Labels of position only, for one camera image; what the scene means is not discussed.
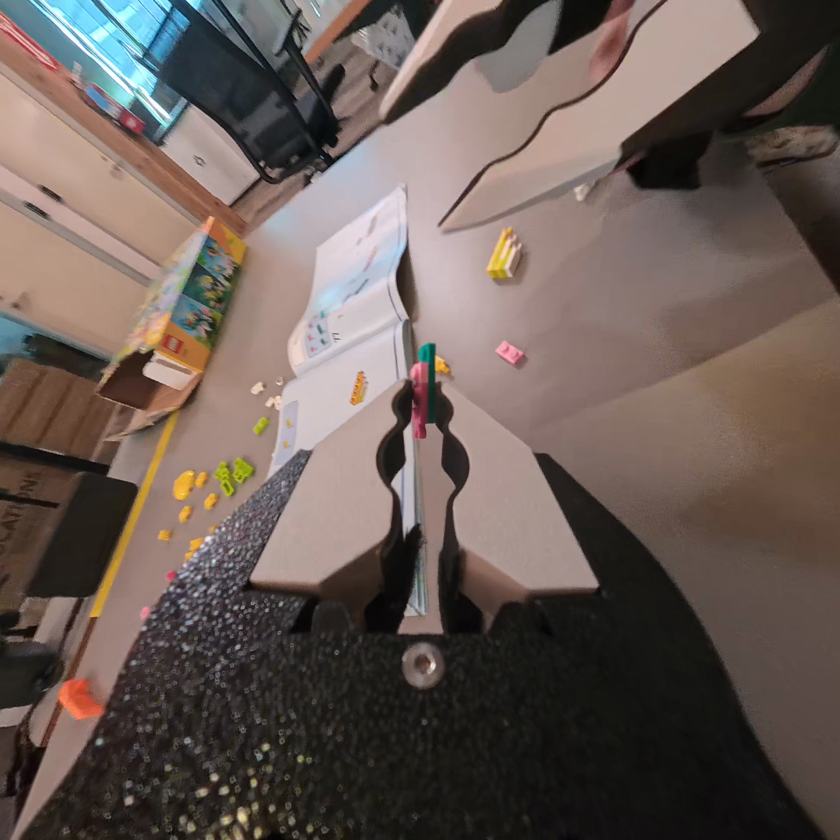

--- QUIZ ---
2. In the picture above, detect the red box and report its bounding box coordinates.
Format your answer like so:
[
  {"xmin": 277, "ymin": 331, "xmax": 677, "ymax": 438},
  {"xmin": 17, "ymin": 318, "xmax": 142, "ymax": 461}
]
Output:
[{"xmin": 84, "ymin": 84, "xmax": 147, "ymax": 136}]

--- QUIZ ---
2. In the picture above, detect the yellow and white lego assembly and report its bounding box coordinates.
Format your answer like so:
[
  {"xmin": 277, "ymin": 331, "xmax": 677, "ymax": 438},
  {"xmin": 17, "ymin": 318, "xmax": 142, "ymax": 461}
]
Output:
[{"xmin": 486, "ymin": 227, "xmax": 525, "ymax": 282}]

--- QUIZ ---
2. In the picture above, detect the small white drawer cabinet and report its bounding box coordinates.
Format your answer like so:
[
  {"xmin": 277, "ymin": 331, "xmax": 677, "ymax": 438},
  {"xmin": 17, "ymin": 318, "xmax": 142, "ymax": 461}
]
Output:
[{"xmin": 160, "ymin": 104, "xmax": 261, "ymax": 208}]

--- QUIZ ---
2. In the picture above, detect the pink and green lego assembly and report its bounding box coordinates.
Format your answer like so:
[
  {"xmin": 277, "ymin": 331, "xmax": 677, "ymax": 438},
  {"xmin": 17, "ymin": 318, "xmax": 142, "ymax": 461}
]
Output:
[{"xmin": 409, "ymin": 343, "xmax": 438, "ymax": 439}]

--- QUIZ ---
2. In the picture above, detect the colourful lego set box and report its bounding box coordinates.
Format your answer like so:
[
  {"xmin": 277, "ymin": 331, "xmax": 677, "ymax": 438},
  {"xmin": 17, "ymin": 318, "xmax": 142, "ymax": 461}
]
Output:
[{"xmin": 97, "ymin": 217, "xmax": 248, "ymax": 429}]

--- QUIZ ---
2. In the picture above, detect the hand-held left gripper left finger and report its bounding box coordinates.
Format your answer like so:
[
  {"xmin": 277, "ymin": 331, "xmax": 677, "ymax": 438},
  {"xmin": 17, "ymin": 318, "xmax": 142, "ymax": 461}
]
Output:
[{"xmin": 249, "ymin": 381, "xmax": 422, "ymax": 632}]

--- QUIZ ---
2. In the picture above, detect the black stool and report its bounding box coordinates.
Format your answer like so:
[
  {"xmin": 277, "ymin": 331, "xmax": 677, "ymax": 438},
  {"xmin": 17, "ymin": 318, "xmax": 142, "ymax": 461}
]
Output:
[{"xmin": 25, "ymin": 471, "xmax": 139, "ymax": 599}]

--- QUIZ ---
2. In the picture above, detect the white cabinet with wooden top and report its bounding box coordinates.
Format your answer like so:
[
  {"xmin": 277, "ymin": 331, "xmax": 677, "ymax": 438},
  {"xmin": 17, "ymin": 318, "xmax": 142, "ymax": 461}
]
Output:
[{"xmin": 0, "ymin": 26, "xmax": 248, "ymax": 358}]

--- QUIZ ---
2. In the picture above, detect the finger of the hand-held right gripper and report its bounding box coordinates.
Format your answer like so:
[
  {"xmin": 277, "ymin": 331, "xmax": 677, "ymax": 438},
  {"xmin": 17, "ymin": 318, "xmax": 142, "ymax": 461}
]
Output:
[
  {"xmin": 379, "ymin": 0, "xmax": 572, "ymax": 126},
  {"xmin": 438, "ymin": 0, "xmax": 762, "ymax": 232}
]

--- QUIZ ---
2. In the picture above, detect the open lego instruction booklet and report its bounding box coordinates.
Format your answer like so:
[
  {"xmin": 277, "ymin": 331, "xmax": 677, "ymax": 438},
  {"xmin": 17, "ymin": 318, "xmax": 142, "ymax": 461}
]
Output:
[{"xmin": 268, "ymin": 186, "xmax": 429, "ymax": 618}]

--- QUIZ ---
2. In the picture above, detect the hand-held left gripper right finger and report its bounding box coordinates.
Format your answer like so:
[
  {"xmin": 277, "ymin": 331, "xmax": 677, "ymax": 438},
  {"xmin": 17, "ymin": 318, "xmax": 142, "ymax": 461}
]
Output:
[{"xmin": 436, "ymin": 384, "xmax": 599, "ymax": 635}]

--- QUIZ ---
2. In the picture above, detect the orange lego brick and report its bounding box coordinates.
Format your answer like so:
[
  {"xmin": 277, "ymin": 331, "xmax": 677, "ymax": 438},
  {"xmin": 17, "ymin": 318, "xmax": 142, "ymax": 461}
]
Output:
[{"xmin": 58, "ymin": 679, "xmax": 106, "ymax": 721}]

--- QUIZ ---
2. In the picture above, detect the yellow tape strip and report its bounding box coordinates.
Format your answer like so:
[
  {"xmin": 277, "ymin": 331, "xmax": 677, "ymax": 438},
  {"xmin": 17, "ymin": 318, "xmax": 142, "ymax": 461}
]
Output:
[{"xmin": 89, "ymin": 409, "xmax": 181, "ymax": 619}]

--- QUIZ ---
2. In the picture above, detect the black office chair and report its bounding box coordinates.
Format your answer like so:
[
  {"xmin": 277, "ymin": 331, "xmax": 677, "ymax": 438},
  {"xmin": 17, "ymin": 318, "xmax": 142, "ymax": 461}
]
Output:
[{"xmin": 156, "ymin": 0, "xmax": 347, "ymax": 186}]

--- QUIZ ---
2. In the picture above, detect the pile of yellow green lego pieces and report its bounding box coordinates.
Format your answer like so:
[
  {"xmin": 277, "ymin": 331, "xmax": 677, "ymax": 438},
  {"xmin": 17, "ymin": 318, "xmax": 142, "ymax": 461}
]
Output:
[{"xmin": 156, "ymin": 455, "xmax": 258, "ymax": 560}]

